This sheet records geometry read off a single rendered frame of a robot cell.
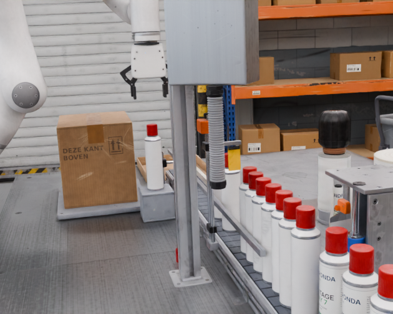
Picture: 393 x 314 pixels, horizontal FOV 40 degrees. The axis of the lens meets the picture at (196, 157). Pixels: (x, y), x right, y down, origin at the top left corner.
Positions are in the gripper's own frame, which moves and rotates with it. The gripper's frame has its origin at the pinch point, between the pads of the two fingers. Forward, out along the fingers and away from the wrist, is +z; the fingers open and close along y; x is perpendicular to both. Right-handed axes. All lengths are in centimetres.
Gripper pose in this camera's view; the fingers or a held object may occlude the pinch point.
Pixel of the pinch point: (150, 95)
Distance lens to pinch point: 166.0
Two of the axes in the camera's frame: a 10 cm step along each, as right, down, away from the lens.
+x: -2.2, -2.0, 9.5
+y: 9.7, -0.9, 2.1
